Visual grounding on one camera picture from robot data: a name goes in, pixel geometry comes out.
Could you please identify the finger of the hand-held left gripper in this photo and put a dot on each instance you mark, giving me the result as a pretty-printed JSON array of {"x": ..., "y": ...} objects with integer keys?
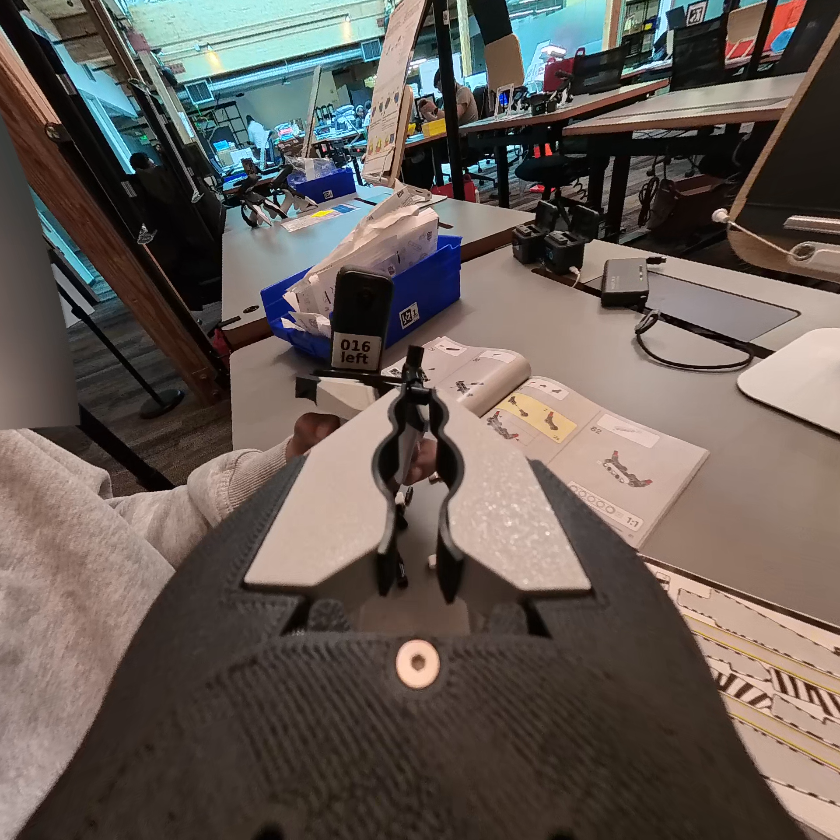
[{"x": 344, "y": 397}]

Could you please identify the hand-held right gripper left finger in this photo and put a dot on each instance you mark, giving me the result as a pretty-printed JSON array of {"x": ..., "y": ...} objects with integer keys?
[{"x": 315, "y": 518}]

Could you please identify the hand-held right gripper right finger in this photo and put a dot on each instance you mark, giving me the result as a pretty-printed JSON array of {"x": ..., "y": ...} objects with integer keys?
[{"x": 518, "y": 525}]

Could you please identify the black lego connector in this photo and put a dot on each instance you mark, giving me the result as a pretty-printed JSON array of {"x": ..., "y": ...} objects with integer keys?
[{"x": 413, "y": 384}]

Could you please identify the person's left forearm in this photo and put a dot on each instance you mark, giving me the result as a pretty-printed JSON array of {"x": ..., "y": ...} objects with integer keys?
[{"x": 216, "y": 485}]

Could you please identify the lego instruction booklet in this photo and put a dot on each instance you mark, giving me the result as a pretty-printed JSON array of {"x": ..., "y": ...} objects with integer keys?
[{"x": 590, "y": 459}]

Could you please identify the person's left hand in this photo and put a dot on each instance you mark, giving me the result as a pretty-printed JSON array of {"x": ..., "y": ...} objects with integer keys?
[{"x": 315, "y": 433}]

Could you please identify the pile of white paper bags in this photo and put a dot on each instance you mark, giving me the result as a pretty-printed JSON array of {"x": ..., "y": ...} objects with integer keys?
[{"x": 374, "y": 256}]

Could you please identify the small blue plastic bin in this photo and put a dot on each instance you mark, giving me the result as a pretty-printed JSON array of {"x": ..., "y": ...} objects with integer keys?
[{"x": 328, "y": 190}]

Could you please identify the idle black white gripper tools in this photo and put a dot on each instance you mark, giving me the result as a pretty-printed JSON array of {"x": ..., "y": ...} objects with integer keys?
[{"x": 275, "y": 197}]

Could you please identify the poster board on easel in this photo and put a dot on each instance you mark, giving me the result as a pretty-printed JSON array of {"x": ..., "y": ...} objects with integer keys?
[{"x": 394, "y": 98}]

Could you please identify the black power bank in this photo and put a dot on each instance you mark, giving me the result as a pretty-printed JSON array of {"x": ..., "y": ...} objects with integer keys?
[{"x": 623, "y": 282}]

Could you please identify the zebra striped sticker sheet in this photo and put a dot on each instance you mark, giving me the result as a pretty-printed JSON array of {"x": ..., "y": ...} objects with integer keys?
[{"x": 754, "y": 656}]

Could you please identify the white stand base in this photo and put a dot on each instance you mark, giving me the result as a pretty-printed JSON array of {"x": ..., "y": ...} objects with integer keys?
[{"x": 800, "y": 380}]

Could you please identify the brown bag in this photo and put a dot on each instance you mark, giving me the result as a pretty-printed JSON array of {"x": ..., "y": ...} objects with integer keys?
[{"x": 689, "y": 203}]

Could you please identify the background office desk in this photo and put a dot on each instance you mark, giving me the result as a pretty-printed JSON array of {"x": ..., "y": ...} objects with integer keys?
[{"x": 689, "y": 108}]

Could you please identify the black stanchion post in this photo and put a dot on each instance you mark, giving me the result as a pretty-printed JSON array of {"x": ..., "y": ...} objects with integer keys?
[{"x": 163, "y": 403}]

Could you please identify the black board wooden frame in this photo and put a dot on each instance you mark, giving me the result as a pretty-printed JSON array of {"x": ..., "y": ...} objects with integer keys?
[{"x": 807, "y": 164}]

